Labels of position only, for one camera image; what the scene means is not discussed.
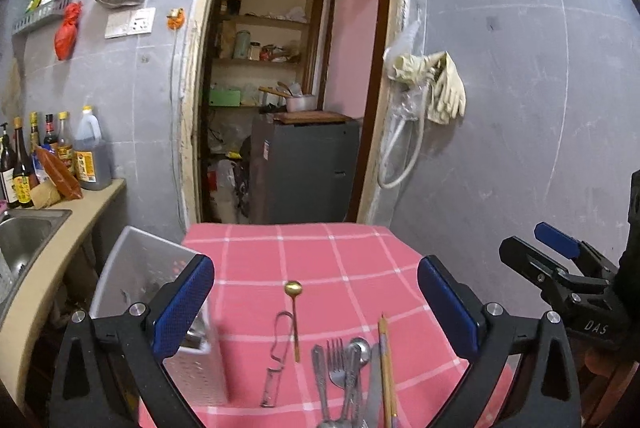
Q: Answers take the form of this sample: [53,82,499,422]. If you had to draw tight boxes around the red plastic bag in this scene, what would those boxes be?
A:
[54,1,82,61]

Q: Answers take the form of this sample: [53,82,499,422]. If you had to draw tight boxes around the pink checkered tablecloth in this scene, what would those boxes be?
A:
[136,222,516,428]

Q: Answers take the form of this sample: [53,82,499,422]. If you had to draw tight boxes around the wooden cutting board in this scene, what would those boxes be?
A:
[272,110,352,125]

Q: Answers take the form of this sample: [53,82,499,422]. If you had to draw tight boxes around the dark grey cabinet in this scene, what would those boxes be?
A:
[248,114,360,224]

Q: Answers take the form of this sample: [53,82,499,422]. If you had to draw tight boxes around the white wall socket panel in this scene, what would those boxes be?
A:
[104,8,156,39]

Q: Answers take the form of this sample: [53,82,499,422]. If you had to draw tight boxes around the yellow cap sauce bottle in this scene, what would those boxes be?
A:
[56,110,75,174]

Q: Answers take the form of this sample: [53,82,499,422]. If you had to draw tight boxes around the small metal pot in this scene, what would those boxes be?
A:
[286,94,317,113]

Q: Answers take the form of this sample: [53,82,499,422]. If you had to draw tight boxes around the steel utensil patterned handle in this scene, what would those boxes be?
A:
[311,344,337,428]

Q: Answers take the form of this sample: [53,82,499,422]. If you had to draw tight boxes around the large dark vinegar jug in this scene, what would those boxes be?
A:
[74,105,113,191]

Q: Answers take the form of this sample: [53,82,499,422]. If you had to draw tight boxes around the gold long-handled spoon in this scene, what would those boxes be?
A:
[284,280,303,363]

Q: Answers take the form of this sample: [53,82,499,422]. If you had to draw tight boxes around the wooden chopstick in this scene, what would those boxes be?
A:
[378,315,393,428]
[383,316,399,428]

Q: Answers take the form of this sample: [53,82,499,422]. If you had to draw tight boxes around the orange snack bag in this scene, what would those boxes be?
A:
[36,146,82,200]

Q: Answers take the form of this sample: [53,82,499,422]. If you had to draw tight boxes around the dark soy sauce bottle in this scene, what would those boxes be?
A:
[13,116,37,208]

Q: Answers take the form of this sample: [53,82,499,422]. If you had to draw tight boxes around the white hose loop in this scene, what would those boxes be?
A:
[376,82,432,190]

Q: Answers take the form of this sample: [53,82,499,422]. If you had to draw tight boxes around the steel butter knife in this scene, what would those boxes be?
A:
[362,344,382,428]

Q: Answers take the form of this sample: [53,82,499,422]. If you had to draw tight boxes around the stainless steel sink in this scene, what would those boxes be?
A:
[1,208,72,315]

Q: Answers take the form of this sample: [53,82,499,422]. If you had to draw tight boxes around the cream rubber gloves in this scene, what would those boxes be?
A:
[384,50,466,126]

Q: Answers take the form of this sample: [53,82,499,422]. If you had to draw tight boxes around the metal peeler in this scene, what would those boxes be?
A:
[260,311,294,408]

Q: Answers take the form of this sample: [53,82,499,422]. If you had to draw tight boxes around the wooden shelf unit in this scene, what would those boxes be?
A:
[205,0,324,108]

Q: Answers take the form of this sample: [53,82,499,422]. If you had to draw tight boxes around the white perforated utensil holder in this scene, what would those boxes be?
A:
[90,226,229,408]

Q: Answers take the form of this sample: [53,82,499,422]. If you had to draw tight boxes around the beige countertop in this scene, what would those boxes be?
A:
[1,179,126,408]

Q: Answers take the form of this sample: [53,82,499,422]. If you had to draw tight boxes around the orange wall hook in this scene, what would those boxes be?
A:
[166,8,184,30]

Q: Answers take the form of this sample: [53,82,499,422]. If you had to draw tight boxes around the wall spice rack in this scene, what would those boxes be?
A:
[12,0,72,35]

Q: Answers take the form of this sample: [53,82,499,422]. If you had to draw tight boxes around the steel spoon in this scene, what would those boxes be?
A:
[343,337,371,427]

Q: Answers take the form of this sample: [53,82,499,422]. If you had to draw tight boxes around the steel fork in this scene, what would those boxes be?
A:
[326,338,346,389]

